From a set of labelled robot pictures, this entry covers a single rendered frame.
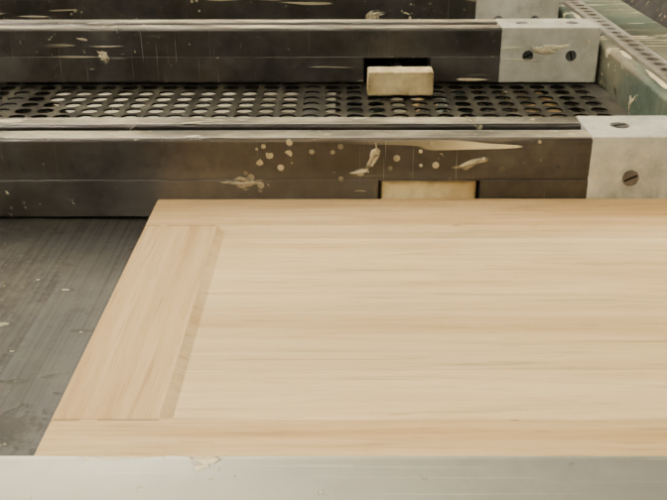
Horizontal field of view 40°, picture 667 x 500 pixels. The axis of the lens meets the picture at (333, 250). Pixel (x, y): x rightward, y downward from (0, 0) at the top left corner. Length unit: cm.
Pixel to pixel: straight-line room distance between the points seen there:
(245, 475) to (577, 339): 25
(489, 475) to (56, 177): 49
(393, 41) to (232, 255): 58
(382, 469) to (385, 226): 33
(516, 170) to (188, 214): 27
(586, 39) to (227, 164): 61
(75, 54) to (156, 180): 49
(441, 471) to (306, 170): 39
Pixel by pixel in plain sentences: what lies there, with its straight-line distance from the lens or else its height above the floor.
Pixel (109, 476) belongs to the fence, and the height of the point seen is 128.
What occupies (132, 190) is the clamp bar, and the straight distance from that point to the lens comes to 78.
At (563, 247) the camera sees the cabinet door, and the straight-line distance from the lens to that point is 70.
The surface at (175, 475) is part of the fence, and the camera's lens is 42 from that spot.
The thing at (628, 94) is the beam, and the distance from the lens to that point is 113.
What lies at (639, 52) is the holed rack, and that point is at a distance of 118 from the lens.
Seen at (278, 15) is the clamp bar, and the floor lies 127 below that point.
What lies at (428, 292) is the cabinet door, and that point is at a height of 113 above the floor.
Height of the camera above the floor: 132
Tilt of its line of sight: 12 degrees down
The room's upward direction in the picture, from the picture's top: 62 degrees counter-clockwise
